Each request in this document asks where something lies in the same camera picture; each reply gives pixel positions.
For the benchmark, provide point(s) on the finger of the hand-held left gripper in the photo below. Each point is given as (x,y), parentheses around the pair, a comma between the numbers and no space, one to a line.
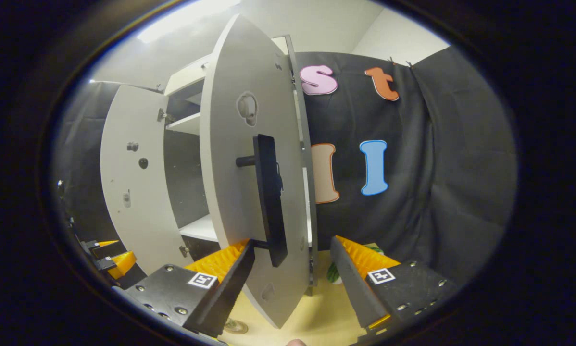
(119,264)
(91,247)

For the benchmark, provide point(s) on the white cabinet drawer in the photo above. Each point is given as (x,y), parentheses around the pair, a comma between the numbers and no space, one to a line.
(187,77)

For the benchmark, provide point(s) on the white and grey cabinet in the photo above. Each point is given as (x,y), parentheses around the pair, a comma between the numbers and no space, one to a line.
(184,173)

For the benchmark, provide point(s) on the watermelon slice toy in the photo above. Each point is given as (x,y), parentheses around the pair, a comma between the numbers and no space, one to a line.
(332,274)

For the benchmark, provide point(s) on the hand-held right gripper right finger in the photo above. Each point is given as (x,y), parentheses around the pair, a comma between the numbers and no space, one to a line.
(350,288)

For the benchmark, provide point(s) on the clear plastic bottle green label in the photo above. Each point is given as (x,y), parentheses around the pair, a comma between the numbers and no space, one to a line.
(237,328)

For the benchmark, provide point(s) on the white cabinet shelf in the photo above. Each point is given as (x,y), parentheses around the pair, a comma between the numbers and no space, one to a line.
(187,125)
(201,229)

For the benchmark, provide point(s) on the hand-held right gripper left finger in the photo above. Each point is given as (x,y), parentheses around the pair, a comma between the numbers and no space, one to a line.
(228,293)

